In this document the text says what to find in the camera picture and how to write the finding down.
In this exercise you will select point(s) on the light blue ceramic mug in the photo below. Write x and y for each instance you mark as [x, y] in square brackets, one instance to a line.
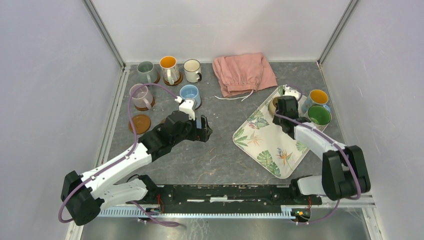
[190, 91]

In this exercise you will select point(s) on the lilac ceramic mug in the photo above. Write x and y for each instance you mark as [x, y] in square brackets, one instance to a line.
[141, 96]

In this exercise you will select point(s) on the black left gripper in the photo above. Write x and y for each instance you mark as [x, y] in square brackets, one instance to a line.
[202, 134]

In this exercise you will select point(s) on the white mug black rim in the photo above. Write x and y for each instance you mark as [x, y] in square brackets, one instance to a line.
[192, 70]

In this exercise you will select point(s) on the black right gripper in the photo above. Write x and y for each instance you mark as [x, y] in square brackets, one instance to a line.
[275, 119]

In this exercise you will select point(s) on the floral mug green inside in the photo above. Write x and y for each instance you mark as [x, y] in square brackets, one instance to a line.
[319, 116]

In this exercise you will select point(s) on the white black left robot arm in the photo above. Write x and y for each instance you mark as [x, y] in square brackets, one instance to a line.
[86, 195]

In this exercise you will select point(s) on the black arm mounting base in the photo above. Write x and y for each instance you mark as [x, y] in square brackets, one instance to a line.
[222, 198]

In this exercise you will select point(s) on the pink folded cloth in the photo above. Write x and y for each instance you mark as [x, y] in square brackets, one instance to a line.
[243, 74]

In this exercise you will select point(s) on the light blue round coaster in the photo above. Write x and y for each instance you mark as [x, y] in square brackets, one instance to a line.
[199, 124]

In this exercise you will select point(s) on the blue butterfly mug orange inside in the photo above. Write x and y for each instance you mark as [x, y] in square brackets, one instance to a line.
[316, 97]

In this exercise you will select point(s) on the white mug orange inside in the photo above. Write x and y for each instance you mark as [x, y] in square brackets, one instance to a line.
[170, 69]

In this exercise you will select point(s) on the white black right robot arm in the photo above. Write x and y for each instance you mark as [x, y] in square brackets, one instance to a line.
[344, 173]

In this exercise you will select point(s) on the grey green ceramic mug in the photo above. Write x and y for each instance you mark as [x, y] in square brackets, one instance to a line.
[144, 70]

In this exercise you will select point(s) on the beige ceramic mug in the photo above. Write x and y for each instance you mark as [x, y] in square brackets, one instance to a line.
[272, 106]

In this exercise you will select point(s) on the floral leaf print tray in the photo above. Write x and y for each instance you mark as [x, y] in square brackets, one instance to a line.
[267, 144]

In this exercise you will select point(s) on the brown wooden coaster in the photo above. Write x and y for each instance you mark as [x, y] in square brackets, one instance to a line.
[197, 107]
[180, 79]
[142, 123]
[145, 108]
[155, 77]

